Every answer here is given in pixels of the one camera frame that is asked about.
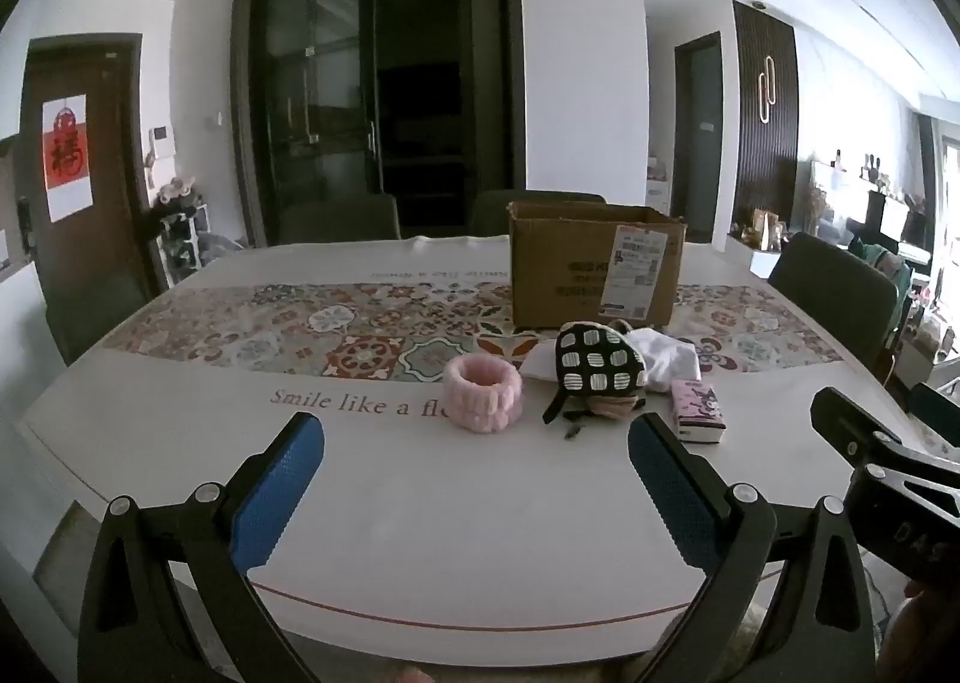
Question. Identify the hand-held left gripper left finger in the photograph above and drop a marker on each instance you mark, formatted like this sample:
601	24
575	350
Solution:
277	495

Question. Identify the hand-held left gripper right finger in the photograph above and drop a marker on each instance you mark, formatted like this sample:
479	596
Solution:
675	495

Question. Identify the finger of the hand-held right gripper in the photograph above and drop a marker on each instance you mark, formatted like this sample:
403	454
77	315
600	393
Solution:
847	420

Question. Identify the brown cardboard box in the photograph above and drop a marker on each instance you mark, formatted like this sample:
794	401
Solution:
570	270

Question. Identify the person's right forearm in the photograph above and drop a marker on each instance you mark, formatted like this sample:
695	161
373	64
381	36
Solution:
926	638

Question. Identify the pink tissue pack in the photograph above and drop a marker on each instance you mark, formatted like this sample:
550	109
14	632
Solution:
697	409

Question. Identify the pink towel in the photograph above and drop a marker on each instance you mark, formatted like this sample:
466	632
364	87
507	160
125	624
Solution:
609	408

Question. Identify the dark dining chair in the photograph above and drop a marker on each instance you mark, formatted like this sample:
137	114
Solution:
495	214
337	219
832	297

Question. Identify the white cloth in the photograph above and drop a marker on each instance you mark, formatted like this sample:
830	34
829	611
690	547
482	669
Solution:
667	357

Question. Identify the black white checkered pouch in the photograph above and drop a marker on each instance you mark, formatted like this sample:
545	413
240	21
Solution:
592	357

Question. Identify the patterned white tablecloth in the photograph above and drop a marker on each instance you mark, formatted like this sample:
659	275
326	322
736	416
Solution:
450	503

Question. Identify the black piano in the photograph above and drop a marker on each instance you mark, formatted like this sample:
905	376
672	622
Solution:
892	218

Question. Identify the pink fluffy headband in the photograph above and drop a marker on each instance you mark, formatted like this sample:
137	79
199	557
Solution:
480	390

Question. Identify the white shelf rack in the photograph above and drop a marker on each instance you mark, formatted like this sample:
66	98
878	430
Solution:
184	248

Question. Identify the brown wooden door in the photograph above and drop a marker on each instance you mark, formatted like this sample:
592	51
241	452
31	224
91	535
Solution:
112	240

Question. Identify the plush flower bouquet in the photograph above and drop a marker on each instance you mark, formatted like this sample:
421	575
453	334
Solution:
178	191

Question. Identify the dark narrow door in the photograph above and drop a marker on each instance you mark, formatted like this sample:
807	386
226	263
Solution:
699	135

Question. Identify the red and white door poster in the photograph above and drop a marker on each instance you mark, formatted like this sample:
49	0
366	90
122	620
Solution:
66	158

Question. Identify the dark glass sliding door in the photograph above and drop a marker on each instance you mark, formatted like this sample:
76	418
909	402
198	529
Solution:
375	90

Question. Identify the gold picture frame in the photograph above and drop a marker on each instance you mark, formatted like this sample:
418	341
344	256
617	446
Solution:
769	229

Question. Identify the dark slatted wall panel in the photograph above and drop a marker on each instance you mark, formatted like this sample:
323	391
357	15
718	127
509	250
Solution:
784	150

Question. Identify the loop-shaped wall lamp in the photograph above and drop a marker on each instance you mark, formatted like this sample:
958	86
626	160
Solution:
765	90

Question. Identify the white wall intercom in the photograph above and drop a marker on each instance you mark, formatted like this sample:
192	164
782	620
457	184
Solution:
159	143

